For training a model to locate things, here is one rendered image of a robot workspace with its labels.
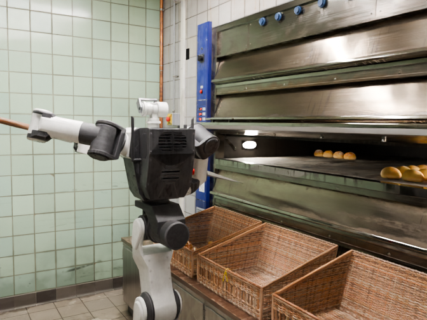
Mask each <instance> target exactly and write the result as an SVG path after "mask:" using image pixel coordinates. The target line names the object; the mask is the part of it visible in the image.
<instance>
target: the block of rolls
mask: <svg viewBox="0 0 427 320"><path fill-rule="evenodd" d="M381 176H382V177H383V178H391V179H400V178H402V179H403V180H404V181H408V182H423V181H424V180H425V181H427V165H425V164H422V165H418V166H414V165H410V166H398V167H396V168H394V167H391V166H390V167H386V168H384V169H383V170H382V171H381Z"/></svg>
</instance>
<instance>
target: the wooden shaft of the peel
mask: <svg viewBox="0 0 427 320"><path fill-rule="evenodd" d="M0 124H5V125H8V126H12V127H16V128H20V129H23V130H29V124H26V123H21V122H18V121H14V120H11V119H6V118H3V117H0Z"/></svg>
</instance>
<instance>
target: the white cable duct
mask: <svg viewBox="0 0 427 320"><path fill-rule="evenodd" d="M185 43H186V0H181V26H180V128H184V116H185ZM179 205H180V208H181V210H182V212H183V214H184V198H183V197H180V198H179Z"/></svg>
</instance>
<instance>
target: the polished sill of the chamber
mask: <svg viewBox="0 0 427 320"><path fill-rule="evenodd" d="M215 164H218V165H223V166H230V167H234V168H241V169H246V170H253V171H260V172H265V173H272V174H276V175H283V176H288V177H296V178H303V179H307V180H314V181H319V182H326V183H333V184H337V185H345V186H349V187H356V188H361V189H369V190H376V191H380V192H387V193H392V194H399V195H403V196H410V197H418V198H422V199H427V187H422V186H416V185H407V184H402V183H394V182H385V181H380V180H371V179H366V178H358V177H349V176H344V175H335V174H330V173H322V172H316V171H308V170H299V169H294V168H285V167H280V166H271V165H266V164H258V163H249V162H244V161H235V160H230V159H215Z"/></svg>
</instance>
